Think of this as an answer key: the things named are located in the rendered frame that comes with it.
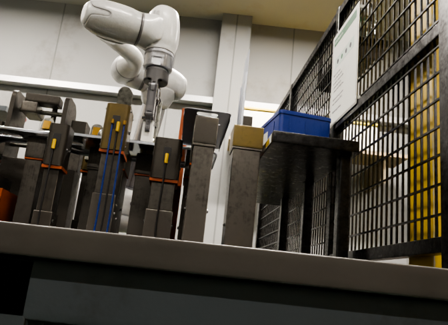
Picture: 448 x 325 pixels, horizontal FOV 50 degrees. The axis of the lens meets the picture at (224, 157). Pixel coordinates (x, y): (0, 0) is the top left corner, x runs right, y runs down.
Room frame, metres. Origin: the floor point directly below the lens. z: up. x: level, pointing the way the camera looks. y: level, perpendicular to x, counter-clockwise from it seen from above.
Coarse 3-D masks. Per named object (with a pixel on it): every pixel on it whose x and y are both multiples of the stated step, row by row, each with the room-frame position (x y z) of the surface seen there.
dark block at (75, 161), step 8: (72, 128) 1.51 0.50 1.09; (80, 128) 1.51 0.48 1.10; (88, 128) 1.54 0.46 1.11; (80, 144) 1.51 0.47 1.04; (72, 160) 1.51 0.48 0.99; (80, 160) 1.53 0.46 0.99; (72, 168) 1.51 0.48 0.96; (80, 168) 1.55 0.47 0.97; (80, 176) 1.57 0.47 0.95; (72, 216) 1.57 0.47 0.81
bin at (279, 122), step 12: (276, 120) 1.35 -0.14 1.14; (288, 120) 1.32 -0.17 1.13; (300, 120) 1.33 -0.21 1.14; (312, 120) 1.34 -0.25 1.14; (324, 120) 1.34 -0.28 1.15; (264, 132) 1.46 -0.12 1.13; (288, 132) 1.32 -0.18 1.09; (300, 132) 1.33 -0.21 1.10; (312, 132) 1.34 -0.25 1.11; (324, 132) 1.34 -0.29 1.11
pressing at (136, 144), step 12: (0, 132) 1.30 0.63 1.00; (12, 132) 1.29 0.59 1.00; (24, 132) 1.28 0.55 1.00; (36, 132) 1.23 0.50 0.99; (48, 132) 1.23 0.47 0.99; (72, 144) 1.35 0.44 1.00; (84, 144) 1.34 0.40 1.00; (96, 144) 1.32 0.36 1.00; (132, 144) 1.28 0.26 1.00; (144, 144) 1.27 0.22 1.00; (132, 156) 1.42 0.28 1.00; (216, 156) 1.30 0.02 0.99
